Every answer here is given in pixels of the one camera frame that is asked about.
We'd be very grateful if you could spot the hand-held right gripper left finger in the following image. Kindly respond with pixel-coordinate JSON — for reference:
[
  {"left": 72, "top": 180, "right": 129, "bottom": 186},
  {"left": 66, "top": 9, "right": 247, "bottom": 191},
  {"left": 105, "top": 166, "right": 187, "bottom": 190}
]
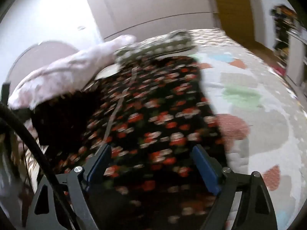
[{"left": 25, "top": 144, "right": 112, "bottom": 230}]

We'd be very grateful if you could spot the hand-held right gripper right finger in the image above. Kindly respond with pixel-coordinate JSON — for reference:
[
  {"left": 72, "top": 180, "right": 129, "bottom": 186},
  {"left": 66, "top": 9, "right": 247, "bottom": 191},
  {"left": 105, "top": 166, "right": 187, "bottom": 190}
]
[{"left": 191, "top": 145, "right": 279, "bottom": 230}]

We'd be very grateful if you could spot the black floral dress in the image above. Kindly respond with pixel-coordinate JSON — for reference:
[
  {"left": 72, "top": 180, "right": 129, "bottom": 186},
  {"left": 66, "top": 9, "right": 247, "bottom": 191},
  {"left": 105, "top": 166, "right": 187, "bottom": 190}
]
[{"left": 26, "top": 55, "right": 231, "bottom": 230}]

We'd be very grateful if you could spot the heart-patterned quilted bedspread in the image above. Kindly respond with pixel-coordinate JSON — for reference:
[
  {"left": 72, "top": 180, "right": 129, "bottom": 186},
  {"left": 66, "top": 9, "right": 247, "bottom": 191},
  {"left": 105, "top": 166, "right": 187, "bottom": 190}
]
[{"left": 187, "top": 28, "right": 307, "bottom": 230}]

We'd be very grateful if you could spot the pink floral fleece blanket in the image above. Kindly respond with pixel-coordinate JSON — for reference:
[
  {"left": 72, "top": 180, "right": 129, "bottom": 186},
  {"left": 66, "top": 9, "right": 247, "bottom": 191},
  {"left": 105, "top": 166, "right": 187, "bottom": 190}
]
[{"left": 7, "top": 35, "right": 137, "bottom": 111}]

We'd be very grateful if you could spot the pink bed headboard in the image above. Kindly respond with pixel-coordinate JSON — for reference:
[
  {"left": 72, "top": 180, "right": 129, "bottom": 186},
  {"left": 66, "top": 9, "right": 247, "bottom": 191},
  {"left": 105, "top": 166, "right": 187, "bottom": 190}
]
[{"left": 7, "top": 41, "right": 81, "bottom": 83}]

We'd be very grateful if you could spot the olive patterned bolster pillow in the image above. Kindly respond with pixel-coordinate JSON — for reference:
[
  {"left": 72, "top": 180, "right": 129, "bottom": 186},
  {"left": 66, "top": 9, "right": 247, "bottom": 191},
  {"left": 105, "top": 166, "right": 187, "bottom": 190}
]
[{"left": 115, "top": 29, "right": 193, "bottom": 66}]

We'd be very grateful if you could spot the cluttered shelf unit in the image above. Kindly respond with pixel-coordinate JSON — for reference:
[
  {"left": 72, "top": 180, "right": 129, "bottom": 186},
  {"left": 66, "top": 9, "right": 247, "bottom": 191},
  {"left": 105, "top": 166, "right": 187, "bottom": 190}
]
[{"left": 270, "top": 3, "right": 307, "bottom": 87}]

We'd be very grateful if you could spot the wooden door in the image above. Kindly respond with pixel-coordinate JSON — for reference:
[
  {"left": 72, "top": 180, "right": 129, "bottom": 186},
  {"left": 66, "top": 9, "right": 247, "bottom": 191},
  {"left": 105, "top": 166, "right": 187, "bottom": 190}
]
[{"left": 211, "top": 0, "right": 255, "bottom": 46}]

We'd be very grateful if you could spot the pale built-in wardrobe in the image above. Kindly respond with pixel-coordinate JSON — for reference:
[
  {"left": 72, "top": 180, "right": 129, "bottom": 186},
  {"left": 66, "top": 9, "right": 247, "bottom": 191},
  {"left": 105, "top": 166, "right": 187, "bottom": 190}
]
[{"left": 82, "top": 0, "right": 217, "bottom": 42}]

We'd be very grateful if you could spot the black cable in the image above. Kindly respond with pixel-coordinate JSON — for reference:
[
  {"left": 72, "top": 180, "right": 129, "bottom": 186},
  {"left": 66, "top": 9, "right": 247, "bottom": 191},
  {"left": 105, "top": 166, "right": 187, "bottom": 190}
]
[{"left": 0, "top": 102, "right": 81, "bottom": 230}]

